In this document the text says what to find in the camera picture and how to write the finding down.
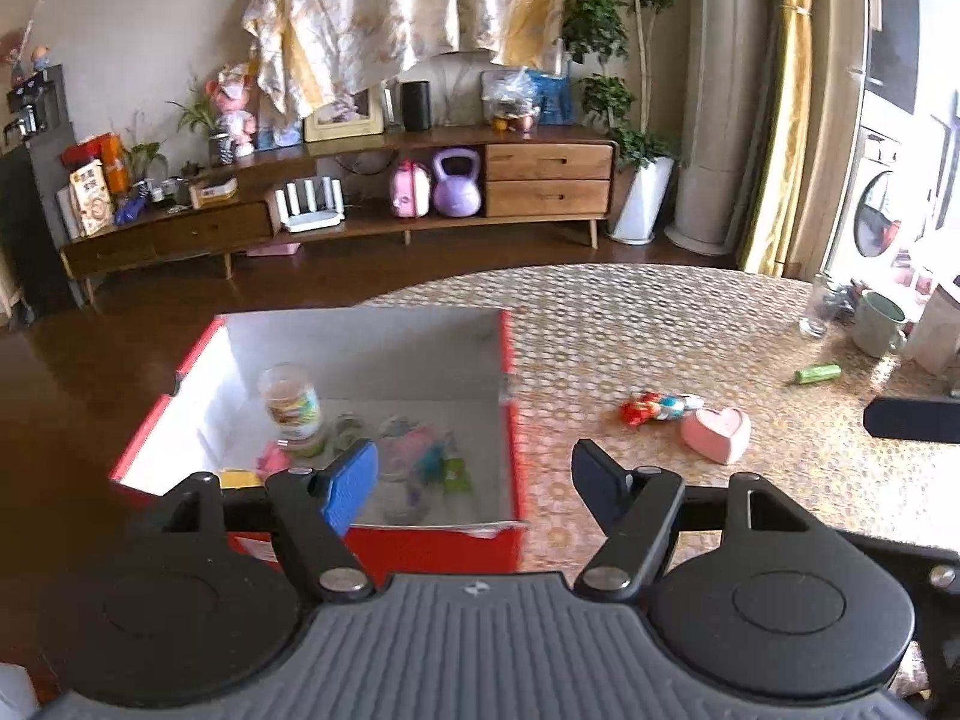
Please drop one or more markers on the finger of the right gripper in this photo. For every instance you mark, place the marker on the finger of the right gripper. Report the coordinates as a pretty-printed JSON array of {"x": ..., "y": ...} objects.
[{"x": 920, "y": 419}]

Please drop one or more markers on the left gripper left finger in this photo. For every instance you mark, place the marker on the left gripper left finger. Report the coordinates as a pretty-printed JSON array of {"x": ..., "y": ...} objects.
[{"x": 313, "y": 511}]

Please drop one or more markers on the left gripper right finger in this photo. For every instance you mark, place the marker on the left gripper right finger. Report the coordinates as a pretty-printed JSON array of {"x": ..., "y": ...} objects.
[{"x": 636, "y": 510}]

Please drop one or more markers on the red orange toy figure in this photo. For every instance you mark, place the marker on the red orange toy figure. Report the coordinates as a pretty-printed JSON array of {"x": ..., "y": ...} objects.
[{"x": 641, "y": 409}]

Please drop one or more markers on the pink heart-shaped box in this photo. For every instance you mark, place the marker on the pink heart-shaped box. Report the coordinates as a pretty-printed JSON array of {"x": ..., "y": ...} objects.
[{"x": 720, "y": 436}]

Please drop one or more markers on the yellow small box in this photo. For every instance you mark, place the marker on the yellow small box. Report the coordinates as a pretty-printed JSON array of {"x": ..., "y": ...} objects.
[{"x": 238, "y": 478}]

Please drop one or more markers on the pink folded card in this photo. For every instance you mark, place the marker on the pink folded card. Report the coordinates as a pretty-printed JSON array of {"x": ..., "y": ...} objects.
[{"x": 273, "y": 460}]

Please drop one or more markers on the white thermos pitcher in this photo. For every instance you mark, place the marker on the white thermos pitcher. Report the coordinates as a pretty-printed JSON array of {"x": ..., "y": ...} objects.
[{"x": 933, "y": 342}]

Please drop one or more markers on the green ceramic mug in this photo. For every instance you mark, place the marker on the green ceramic mug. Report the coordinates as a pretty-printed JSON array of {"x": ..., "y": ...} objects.
[{"x": 878, "y": 325}]

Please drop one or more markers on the clear plastic cup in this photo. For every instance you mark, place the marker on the clear plastic cup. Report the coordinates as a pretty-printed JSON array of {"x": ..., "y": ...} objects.
[{"x": 406, "y": 458}]

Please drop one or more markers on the green label plastic jar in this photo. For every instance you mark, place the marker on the green label plastic jar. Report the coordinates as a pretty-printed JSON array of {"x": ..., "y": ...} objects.
[{"x": 293, "y": 405}]

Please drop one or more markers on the small green tube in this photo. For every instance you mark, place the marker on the small green tube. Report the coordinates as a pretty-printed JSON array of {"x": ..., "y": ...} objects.
[{"x": 817, "y": 373}]

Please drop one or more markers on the red cardboard storage box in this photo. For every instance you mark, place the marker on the red cardboard storage box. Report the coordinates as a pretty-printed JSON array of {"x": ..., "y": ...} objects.
[{"x": 447, "y": 368}]

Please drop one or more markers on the clear drinking glass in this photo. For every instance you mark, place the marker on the clear drinking glass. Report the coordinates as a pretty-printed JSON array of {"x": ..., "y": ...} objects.
[{"x": 820, "y": 308}]

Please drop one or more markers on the washing machine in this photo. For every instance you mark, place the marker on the washing machine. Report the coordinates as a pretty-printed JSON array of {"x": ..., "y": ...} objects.
[{"x": 885, "y": 226}]

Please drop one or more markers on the white wifi router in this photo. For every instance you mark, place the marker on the white wifi router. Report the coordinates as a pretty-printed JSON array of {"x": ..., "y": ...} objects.
[{"x": 309, "y": 205}]

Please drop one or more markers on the wooden TV cabinet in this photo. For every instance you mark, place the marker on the wooden TV cabinet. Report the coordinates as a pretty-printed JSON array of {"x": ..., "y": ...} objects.
[{"x": 547, "y": 175}]

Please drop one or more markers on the purple kettlebell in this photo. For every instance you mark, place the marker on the purple kettlebell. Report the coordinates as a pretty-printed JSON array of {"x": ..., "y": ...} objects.
[{"x": 456, "y": 195}]

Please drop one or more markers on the orange snack box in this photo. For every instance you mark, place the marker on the orange snack box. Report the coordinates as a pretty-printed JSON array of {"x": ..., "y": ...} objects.
[{"x": 85, "y": 203}]

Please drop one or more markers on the black water dispenser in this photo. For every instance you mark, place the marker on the black water dispenser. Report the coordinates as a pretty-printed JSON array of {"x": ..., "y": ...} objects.
[{"x": 36, "y": 134}]

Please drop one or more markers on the blue gift bag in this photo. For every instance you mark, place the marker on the blue gift bag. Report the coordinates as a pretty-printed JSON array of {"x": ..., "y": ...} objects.
[{"x": 554, "y": 98}]

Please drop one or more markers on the small potted plant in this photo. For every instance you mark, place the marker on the small potted plant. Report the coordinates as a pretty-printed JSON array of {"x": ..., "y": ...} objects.
[{"x": 199, "y": 114}]

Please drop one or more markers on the plastic bag of fruit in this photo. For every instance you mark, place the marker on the plastic bag of fruit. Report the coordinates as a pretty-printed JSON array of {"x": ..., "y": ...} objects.
[{"x": 510, "y": 100}]

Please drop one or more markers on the black cylindrical speaker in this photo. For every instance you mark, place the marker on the black cylindrical speaker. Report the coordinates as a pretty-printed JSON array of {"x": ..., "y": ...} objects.
[{"x": 415, "y": 105}]

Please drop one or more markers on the pink doll figure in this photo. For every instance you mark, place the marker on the pink doll figure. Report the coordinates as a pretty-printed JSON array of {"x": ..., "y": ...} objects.
[{"x": 229, "y": 93}]

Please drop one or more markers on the yellow curtain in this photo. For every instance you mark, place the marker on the yellow curtain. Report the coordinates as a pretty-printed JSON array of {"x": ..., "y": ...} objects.
[{"x": 771, "y": 183}]

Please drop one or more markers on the tall potted tree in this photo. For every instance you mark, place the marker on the tall potted tree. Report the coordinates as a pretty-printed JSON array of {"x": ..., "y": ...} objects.
[{"x": 617, "y": 35}]

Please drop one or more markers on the floral hanging cloth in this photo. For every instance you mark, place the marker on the floral hanging cloth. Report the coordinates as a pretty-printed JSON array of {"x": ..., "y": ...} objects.
[{"x": 313, "y": 53}]

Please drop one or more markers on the cream picture frame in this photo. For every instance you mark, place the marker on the cream picture frame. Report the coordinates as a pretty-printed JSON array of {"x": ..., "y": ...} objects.
[{"x": 356, "y": 115}]

